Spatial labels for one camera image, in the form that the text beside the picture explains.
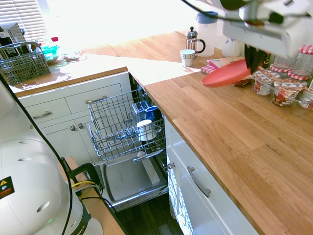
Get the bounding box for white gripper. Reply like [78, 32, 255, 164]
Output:
[222, 14, 313, 72]

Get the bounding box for coral red plastic plate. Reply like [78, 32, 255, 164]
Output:
[200, 59, 252, 88]

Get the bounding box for open dishwasher door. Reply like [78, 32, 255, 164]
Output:
[93, 149, 170, 212]

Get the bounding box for spice jar black lid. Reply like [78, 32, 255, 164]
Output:
[259, 50, 272, 70]

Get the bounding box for white vase blue print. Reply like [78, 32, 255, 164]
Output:
[221, 37, 242, 58]

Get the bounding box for yogurt cup pack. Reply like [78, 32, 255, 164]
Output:
[297, 85, 313, 111]
[270, 78, 308, 108]
[251, 69, 281, 96]

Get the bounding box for glass jar red checked lid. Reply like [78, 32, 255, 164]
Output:
[273, 54, 295, 71]
[287, 70, 310, 81]
[269, 63, 291, 73]
[292, 45, 313, 75]

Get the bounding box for clear pitcher blue lid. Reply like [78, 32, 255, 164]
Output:
[195, 10, 224, 58]

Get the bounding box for glass French press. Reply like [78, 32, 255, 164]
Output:
[185, 26, 206, 58]

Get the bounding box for white cup blue stripes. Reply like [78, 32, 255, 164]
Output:
[179, 48, 196, 67]

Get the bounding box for blue mug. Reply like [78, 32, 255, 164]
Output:
[144, 105, 158, 123]

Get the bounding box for clear drinking glass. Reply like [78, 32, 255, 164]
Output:
[131, 100, 150, 118]

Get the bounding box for white mug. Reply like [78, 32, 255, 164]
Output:
[136, 119, 157, 142]

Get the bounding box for small glass bowl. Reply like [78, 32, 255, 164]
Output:
[60, 48, 82, 62]

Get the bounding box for black clamp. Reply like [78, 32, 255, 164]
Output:
[60, 156, 104, 197]

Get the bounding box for green bottle red cap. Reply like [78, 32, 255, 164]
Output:
[40, 36, 61, 66]

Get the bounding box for wooden robot mounting board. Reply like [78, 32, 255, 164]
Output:
[56, 156, 126, 235]

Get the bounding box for grey cutlery basket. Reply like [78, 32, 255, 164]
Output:
[0, 41, 52, 87]

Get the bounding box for white window blinds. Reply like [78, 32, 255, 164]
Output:
[0, 0, 48, 38]

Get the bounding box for silver kitchen appliance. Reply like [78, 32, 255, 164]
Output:
[0, 22, 25, 61]

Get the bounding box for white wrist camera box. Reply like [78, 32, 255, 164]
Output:
[238, 0, 313, 28]

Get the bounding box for silver drawer handle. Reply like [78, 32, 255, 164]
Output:
[187, 166, 212, 198]
[32, 111, 52, 120]
[85, 95, 108, 105]

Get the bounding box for wire dishwasher rack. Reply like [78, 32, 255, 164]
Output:
[88, 89, 167, 163]

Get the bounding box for yellow cable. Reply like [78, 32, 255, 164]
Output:
[71, 180, 96, 189]

